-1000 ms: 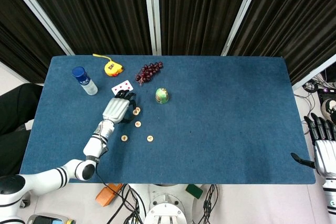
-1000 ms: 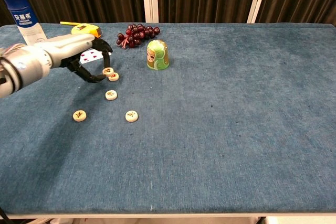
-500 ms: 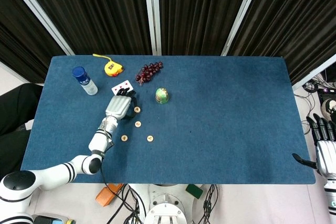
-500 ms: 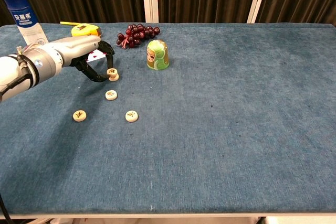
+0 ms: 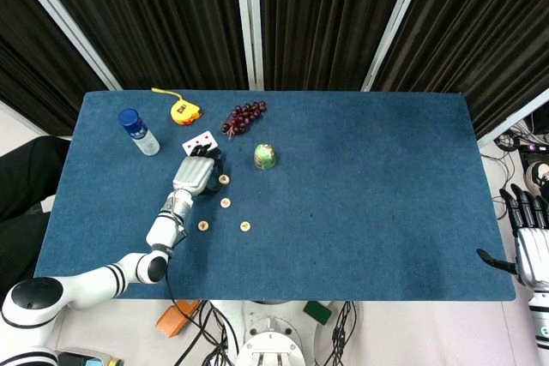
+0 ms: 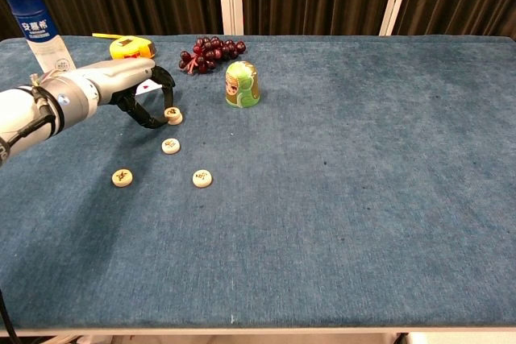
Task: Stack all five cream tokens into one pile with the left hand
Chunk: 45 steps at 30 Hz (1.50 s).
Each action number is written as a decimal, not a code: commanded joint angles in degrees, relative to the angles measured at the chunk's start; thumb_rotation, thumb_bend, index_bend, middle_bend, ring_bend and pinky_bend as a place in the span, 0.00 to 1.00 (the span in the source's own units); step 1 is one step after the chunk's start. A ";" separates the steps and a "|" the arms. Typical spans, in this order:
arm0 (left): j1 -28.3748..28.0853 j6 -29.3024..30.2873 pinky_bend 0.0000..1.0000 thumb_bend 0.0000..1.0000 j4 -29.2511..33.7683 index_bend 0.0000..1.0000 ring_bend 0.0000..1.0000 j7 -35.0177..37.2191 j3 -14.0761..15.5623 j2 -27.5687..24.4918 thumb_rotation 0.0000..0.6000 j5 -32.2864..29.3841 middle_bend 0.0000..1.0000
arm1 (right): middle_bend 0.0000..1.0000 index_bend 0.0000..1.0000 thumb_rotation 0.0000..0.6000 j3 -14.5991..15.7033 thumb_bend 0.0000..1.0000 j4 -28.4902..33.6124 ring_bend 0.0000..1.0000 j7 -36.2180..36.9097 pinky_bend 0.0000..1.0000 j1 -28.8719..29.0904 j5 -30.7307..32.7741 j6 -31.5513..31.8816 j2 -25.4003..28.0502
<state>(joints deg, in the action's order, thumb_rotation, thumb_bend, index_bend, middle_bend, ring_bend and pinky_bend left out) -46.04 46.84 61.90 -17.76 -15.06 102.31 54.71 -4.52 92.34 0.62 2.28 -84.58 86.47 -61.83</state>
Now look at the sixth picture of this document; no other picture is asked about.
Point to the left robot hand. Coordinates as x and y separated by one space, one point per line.
121 78

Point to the red hearts playing card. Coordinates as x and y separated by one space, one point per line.
146 87

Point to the yellow tape measure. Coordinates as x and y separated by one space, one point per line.
129 48

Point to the clear bottle with blue cap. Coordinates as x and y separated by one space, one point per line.
40 38

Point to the dark red grape bunch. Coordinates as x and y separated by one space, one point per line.
209 54

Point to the green matryoshka doll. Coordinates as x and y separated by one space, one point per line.
242 86

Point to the blue table cloth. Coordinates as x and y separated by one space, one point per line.
322 199

